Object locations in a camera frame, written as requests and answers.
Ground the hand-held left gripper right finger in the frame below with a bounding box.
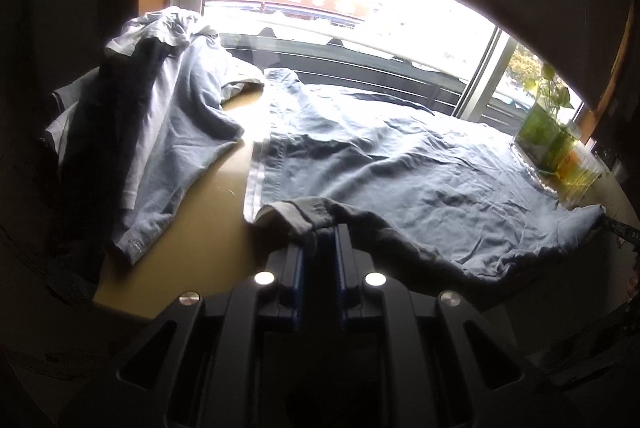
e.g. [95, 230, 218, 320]
[334, 226, 578, 428]

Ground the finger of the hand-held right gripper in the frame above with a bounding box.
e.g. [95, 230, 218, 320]
[599, 213, 640, 254]

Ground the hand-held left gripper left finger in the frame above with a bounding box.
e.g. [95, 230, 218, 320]
[62, 227, 327, 428]

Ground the blue t-shirt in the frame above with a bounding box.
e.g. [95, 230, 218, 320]
[242, 68, 608, 284]

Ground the yellow glass container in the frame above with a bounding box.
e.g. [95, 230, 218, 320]
[554, 142, 607, 210]

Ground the glass plant tank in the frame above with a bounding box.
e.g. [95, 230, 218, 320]
[512, 100, 581, 174]

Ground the green leafy plant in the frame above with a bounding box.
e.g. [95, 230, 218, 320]
[522, 62, 576, 115]

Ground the grey-blue garment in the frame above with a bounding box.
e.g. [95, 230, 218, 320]
[110, 33, 266, 266]

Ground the balcony railing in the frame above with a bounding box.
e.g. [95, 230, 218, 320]
[219, 27, 531, 120]

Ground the grey window mullion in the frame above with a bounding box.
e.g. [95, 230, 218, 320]
[452, 28, 516, 121]

